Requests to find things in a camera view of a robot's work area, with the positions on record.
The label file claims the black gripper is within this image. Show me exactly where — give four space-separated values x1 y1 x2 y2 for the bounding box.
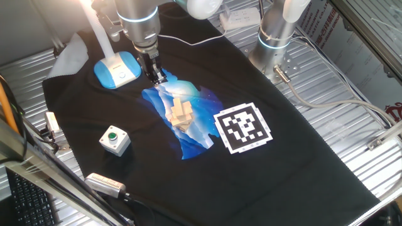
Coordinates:
137 49 169 87

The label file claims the blue and white desk lamp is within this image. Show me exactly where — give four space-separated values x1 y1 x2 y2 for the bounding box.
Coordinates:
79 0 143 90

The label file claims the white box with green button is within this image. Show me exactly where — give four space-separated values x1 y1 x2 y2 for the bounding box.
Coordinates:
99 125 132 157

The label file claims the wooden block puzzle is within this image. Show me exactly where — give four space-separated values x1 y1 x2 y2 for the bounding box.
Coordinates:
165 97 195 132

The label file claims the white cloth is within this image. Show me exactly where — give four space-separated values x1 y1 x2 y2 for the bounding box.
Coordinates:
46 33 89 79

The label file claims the black and white marker tag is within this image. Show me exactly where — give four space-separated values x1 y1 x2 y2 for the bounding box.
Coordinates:
213 102 273 155

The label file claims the white power strip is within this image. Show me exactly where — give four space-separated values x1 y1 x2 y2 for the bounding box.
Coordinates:
219 6 262 31

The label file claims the black cloth with blue print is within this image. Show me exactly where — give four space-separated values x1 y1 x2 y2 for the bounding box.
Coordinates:
42 0 381 226

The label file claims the black keyboard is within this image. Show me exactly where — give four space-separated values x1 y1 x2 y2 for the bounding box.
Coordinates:
6 169 60 226

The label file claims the board with red lettering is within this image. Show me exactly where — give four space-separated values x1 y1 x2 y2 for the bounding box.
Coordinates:
296 0 402 123

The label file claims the thin white lamp cable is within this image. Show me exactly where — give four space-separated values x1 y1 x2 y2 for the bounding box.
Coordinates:
156 30 229 47

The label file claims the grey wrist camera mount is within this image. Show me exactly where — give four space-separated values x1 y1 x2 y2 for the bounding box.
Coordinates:
94 3 127 43

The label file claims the small silver camera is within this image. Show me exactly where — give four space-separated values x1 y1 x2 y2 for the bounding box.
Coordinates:
43 111 62 134

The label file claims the silver camera with vents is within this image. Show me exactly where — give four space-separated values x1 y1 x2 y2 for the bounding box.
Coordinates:
84 172 127 199

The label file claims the black cable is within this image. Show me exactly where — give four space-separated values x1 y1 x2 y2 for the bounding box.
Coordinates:
124 191 156 226

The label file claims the orange cable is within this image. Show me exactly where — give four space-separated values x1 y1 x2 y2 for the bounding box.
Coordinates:
0 83 19 134

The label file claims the aluminium frame bar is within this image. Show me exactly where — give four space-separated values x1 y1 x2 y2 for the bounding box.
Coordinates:
0 119 133 226

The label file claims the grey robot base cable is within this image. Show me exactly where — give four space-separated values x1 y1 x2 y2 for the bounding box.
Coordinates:
273 65 399 126

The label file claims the dark metal frame rail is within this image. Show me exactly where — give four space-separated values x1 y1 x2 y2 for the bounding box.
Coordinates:
328 0 402 79

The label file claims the metal angle bracket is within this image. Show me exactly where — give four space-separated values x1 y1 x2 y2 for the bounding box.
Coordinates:
366 121 402 151

